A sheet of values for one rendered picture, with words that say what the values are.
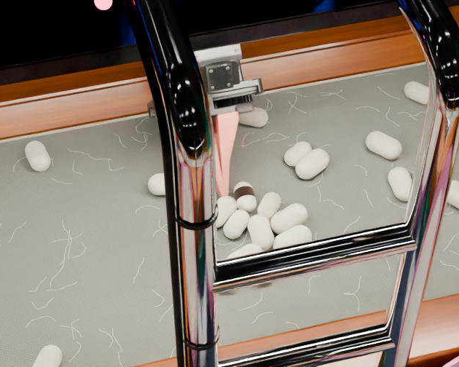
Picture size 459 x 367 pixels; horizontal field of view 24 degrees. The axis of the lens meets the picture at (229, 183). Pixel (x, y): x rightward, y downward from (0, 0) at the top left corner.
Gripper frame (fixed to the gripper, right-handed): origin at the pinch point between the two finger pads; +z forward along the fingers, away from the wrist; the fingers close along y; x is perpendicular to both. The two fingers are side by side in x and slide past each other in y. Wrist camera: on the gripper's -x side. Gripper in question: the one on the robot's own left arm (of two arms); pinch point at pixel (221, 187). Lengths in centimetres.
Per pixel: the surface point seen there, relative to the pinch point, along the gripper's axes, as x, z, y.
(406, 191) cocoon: -3.1, 3.8, 16.5
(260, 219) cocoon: -3.4, 3.5, 2.3
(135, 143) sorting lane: 7.4, -5.9, -6.4
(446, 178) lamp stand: -36.9, 1.7, 7.5
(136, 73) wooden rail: 10.1, -13.0, -4.7
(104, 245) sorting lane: -0.3, 3.1, -11.8
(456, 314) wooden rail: -13.1, 14.2, 15.3
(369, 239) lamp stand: -31.9, 4.8, 3.5
